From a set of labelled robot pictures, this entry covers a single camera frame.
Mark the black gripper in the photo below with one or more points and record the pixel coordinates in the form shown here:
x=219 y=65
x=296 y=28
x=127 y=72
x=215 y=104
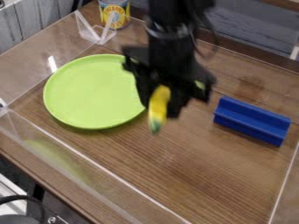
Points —
x=167 y=63

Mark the yellow toy banana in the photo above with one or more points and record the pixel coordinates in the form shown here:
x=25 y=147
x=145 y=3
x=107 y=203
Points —
x=157 y=108

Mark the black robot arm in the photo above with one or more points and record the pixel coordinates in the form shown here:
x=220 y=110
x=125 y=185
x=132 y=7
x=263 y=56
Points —
x=173 y=18

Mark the green round plate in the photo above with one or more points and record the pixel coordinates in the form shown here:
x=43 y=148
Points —
x=91 y=93

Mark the blue plastic block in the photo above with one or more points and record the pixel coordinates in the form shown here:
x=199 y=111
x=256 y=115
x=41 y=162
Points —
x=251 y=120

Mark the yellow blue tin can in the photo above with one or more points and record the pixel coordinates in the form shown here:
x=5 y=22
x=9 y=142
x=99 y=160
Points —
x=116 y=10

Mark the clear acrylic corner bracket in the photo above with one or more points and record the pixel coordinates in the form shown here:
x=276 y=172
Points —
x=97 y=34

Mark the clear acrylic enclosure wall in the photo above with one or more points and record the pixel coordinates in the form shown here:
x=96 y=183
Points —
x=101 y=196

